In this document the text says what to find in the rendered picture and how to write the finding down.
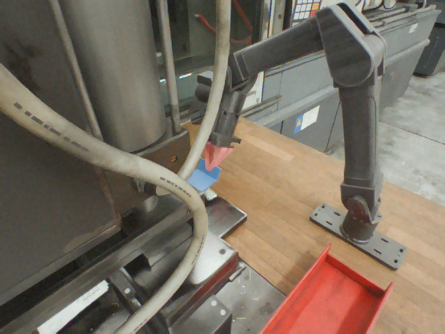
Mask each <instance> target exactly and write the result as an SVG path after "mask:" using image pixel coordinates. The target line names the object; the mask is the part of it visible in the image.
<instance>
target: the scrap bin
mask: <svg viewBox="0 0 445 334"><path fill-rule="evenodd" d="M331 245H332V243H329V244H328V245H327V246H326V248H325V249H324V250H323V251H322V253H321V254H320V255H319V257H318V258H317V259H316V261H314V263H313V264H312V265H311V267H310V268H309V269H308V271H307V272H306V273H305V274H304V276H303V277H302V278H301V279H300V281H299V282H298V283H297V285H296V286H295V287H294V289H292V291H291V292H290V293H289V295H288V296H287V297H286V298H285V299H284V301H283V302H282V303H281V305H280V306H279V307H278V308H277V309H276V311H275V312H274V313H273V315H272V316H271V317H270V318H269V320H268V321H267V322H266V324H265V325H264V326H263V327H262V328H261V330H260V331H259V333H258V334H370V333H371V331H372V329H373V327H374V325H375V323H376V321H377V319H378V317H379V315H380V313H381V311H382V309H383V307H384V304H385V302H386V300H387V298H388V296H389V294H390V292H391V290H392V288H393V286H394V284H395V283H394V282H391V283H390V285H389V286H388V287H387V289H386V290H385V289H384V288H382V287H381V286H379V285H377V284H376V283H375V282H373V281H371V280H370V279H369V278H366V277H365V276H364V275H362V274H360V273H359V272H358V271H356V270H354V269H353V268H351V267H350V266H348V265H347V264H345V263H344V262H342V261H341V260H339V259H337V258H336V257H335V256H333V255H331V254H330V253H329V250H330V248H331Z"/></svg>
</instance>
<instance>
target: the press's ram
mask: <svg viewBox="0 0 445 334"><path fill-rule="evenodd" d="M121 221H122V223H123V229H122V230H120V231H119V232H117V233H115V234H114V235H112V236H111V237H109V238H108V239H106V240H104V241H103V242H102V243H99V244H98V245H97V246H95V247H93V248H92V249H90V250H89V251H87V252H85V253H84V254H82V255H81V256H79V257H77V258H76V259H74V260H73V261H71V262H69V263H68V264H66V265H65V266H63V267H61V268H60V269H58V270H57V271H55V272H54V273H52V274H51V275H49V276H47V277H45V278H44V279H43V280H41V281H39V282H38V283H36V284H35V285H33V286H31V287H30V288H28V289H27V290H25V291H23V292H22V293H20V294H19V295H17V296H15V297H14V298H13V299H11V300H9V301H8V302H6V303H4V304H3V305H1V306H0V334H30V333H32V332H33V331H34V330H36V329H37V328H39V327H40V326H41V325H43V324H44V323H46V322H47V321H48V320H50V319H51V318H53V317H54V316H55V315H57V314H58V313H60V312H61V311H62V310H63V309H65V308H67V307H68V306H69V305H71V304H72V303H74V302H75V301H76V300H78V299H79V298H80V297H82V296H83V295H84V294H86V293H88V291H90V290H92V289H93V288H94V287H96V286H97V285H98V284H100V283H102V281H104V280H106V279H107V278H108V277H110V276H111V275H112V274H114V273H115V272H116V271H118V270H119V271H120V272H121V274H122V275H123V276H124V277H125V278H126V280H127V281H128V283H129V284H130V285H131V286H132V287H133V288H134V290H135V291H136V293H137V294H138V295H139V296H140V297H141V299H142V300H143V302H144V303H146V302H147V301H148V300H149V299H150V298H151V297H152V296H153V295H154V294H155V293H156V292H157V291H158V290H159V289H160V288H161V287H162V286H163V285H164V283H165V282H166V281H167V280H168V278H169V277H170V276H171V275H172V273H173V272H174V270H175V269H176V268H177V266H178V264H179V263H180V262H181V260H182V258H183V256H184V255H185V253H186V251H187V249H188V247H189V244H190V242H191V239H192V236H193V230H194V222H193V216H192V214H191V212H190V210H189V208H188V206H186V204H185V203H184V202H183V201H182V200H181V199H180V198H178V197H177V196H176V195H174V194H173V193H170V194H166V195H161V196H159V197H157V196H154V195H153V196H152V197H150V198H149V199H147V200H146V201H143V202H142V203H140V204H138V205H137V206H135V207H133V210H132V211H131V212H130V213H129V214H128V217H125V218H123V219H121ZM237 270H238V252H237V251H236V250H235V249H233V248H232V247H231V246H230V245H229V244H228V243H226V242H225V241H224V240H222V239H221V238H220V237H219V236H218V235H216V234H215V233H214V232H212V231H211V230H210V229H209V228H208V230H207V237H206V240H205V244H204V246H203V249H202V251H201V254H200V255H199V258H198V259H197V262H196V263H195V265H194V266H193V268H192V269H191V271H190V273H189V274H188V275H187V277H186V279H185V280H184V281H183V283H182V284H181V286H180V287H179V288H178V289H177V290H176V292H175V293H174V294H173V296H172V297H171V298H170V299H169V300H168V301H167V302H166V303H165V304H164V305H163V306H162V307H161V308H160V309H159V310H158V311H157V312H156V313H155V314H154V315H155V316H156V318H157V319H158V321H159V322H160V323H161V324H162V325H163V327H164V328H165V329H166V331H167V332H168V333H169V334H173V333H174V332H175V331H176V330H177V329H178V328H179V327H180V326H181V325H182V324H183V323H184V322H185V321H186V320H187V319H188V318H189V317H190V316H191V315H192V314H193V313H194V312H195V311H196V310H197V309H198V308H199V307H200V306H201V305H202V304H203V303H205V302H206V301H207V300H208V299H209V298H210V297H211V296H212V295H213V294H214V293H215V292H216V291H217V290H218V289H219V288H220V287H221V286H222V285H223V284H224V283H225V282H226V281H227V280H228V279H229V278H230V277H231V276H232V275H233V274H234V273H235V272H236V271H237Z"/></svg>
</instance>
